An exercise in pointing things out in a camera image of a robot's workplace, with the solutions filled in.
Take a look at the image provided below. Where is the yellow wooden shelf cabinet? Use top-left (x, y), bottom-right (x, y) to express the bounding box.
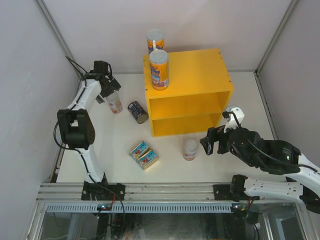
top-left (143, 48), bottom-right (234, 137)

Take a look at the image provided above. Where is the yellow can with white spoon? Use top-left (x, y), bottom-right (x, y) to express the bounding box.
top-left (148, 49), bottom-right (169, 91)

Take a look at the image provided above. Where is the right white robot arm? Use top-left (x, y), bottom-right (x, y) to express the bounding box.
top-left (199, 126), bottom-right (320, 214)

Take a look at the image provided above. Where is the orange can with spoon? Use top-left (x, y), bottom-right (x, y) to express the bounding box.
top-left (146, 29), bottom-right (165, 54)

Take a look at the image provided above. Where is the grey slotted cable duct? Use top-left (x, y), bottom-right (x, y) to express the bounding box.
top-left (46, 202), bottom-right (246, 214)

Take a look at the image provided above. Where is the aluminium frame rail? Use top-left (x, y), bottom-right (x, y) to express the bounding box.
top-left (36, 178), bottom-right (305, 203)

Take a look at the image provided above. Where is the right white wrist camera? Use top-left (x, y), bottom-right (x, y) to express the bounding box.
top-left (222, 105), bottom-right (245, 133)

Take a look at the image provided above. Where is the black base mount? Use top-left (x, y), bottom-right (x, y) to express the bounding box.
top-left (81, 181), bottom-right (126, 201)
top-left (213, 184), bottom-right (233, 201)

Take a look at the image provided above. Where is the dark blue tin can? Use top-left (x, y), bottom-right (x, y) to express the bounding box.
top-left (127, 101), bottom-right (149, 124)

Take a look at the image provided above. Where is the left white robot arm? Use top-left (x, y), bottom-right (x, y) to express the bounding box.
top-left (53, 60), bottom-right (121, 200)

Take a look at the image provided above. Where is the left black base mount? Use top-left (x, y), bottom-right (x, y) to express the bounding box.
top-left (81, 181), bottom-right (126, 201)

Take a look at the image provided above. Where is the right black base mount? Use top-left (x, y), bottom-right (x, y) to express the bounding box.
top-left (213, 184), bottom-right (233, 201)

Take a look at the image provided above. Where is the white porridge can red label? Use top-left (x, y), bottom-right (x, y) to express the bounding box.
top-left (183, 139), bottom-right (199, 161)

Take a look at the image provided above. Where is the blue luncheon meat tin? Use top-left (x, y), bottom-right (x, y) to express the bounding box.
top-left (137, 149), bottom-right (159, 170)
top-left (129, 141), bottom-right (150, 161)

